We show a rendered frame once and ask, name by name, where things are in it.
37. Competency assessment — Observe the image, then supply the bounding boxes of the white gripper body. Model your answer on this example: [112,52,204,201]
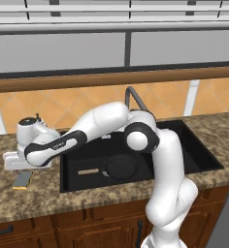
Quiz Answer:
[2,150,53,171]

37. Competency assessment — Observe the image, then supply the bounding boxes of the grey and yellow sponge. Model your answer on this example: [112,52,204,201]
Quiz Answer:
[12,170,34,191]

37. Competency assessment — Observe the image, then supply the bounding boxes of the black sink basin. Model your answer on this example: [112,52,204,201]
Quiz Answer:
[58,119,225,194]

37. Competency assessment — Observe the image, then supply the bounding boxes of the brown wooden drawer front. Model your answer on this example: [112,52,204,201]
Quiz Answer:
[0,218,57,248]

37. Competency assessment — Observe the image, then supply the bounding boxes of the brown wooden cupboard door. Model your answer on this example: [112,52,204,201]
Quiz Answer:
[56,215,150,248]

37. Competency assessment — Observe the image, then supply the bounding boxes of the brown wooden cupboard trim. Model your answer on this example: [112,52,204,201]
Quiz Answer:
[0,65,229,94]

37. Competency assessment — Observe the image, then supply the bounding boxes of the dark grey tap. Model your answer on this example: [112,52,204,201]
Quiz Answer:
[124,85,150,112]

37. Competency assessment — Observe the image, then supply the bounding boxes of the pale grey cupboard row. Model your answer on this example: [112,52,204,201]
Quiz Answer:
[0,0,229,33]

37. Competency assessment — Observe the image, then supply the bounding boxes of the brown wooden cupboard panel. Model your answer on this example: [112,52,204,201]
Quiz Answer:
[183,185,229,248]

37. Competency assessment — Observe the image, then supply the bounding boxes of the black drawer handle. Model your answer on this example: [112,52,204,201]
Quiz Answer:
[0,225,15,237]

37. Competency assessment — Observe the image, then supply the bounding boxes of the black pan with wooden handle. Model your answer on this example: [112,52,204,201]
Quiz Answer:
[77,153,139,181]

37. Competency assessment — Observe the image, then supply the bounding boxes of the wide grey wall cupboard door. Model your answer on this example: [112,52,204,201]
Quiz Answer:
[0,31,127,75]

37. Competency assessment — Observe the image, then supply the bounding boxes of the black cupboard door handle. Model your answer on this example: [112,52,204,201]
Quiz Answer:
[136,220,145,248]

